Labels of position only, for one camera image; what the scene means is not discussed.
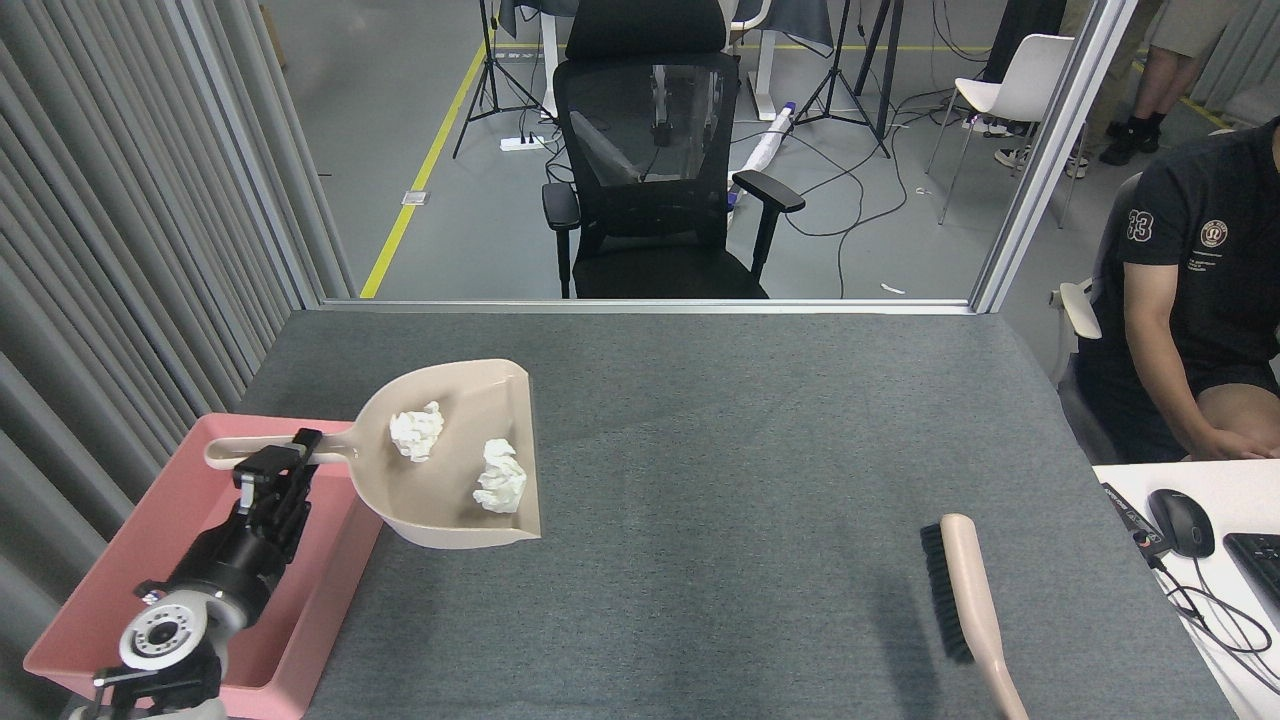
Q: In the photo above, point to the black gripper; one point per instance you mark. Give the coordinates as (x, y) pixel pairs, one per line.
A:
(230, 570)

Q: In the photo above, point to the white paper ball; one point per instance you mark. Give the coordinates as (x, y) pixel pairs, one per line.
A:
(417, 432)
(500, 480)

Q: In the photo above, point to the beige plastic dustpan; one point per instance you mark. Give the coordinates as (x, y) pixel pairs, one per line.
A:
(450, 500)

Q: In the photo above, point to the beige brush with black bristles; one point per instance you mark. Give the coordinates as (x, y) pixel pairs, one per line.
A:
(975, 590)

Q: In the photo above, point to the person's forearm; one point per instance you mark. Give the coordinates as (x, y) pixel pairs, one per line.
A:
(1170, 385)

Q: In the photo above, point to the pink plastic bin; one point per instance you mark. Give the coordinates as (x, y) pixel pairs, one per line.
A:
(150, 560)

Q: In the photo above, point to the person's hand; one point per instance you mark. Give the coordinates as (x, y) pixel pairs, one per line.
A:
(1235, 444)

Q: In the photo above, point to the grey slatted curtain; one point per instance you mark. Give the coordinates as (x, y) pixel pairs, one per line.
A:
(110, 220)

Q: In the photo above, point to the white power strip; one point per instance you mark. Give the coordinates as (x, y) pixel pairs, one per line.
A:
(522, 143)

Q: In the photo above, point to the black mesh office chair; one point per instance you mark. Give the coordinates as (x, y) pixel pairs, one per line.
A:
(650, 260)

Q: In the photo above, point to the black tripod stand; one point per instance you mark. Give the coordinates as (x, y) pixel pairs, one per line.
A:
(838, 80)
(489, 70)

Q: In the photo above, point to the white rolled sheet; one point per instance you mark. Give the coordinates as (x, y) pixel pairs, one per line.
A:
(770, 140)

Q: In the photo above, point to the grey office chair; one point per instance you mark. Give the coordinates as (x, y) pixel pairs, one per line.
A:
(1075, 305)

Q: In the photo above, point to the standing person with white shoes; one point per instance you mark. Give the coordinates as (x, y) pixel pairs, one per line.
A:
(1075, 160)

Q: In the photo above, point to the white plastic chair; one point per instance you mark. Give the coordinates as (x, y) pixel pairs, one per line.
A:
(1035, 75)

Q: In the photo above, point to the black computer mouse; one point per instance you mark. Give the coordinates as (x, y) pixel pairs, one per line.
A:
(1182, 522)

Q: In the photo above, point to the seated person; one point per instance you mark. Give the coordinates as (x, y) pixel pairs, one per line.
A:
(1210, 290)

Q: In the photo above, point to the black keyboard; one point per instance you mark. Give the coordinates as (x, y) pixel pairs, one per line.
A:
(1258, 570)

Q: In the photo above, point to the silver frame post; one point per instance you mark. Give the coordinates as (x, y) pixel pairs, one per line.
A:
(1060, 130)

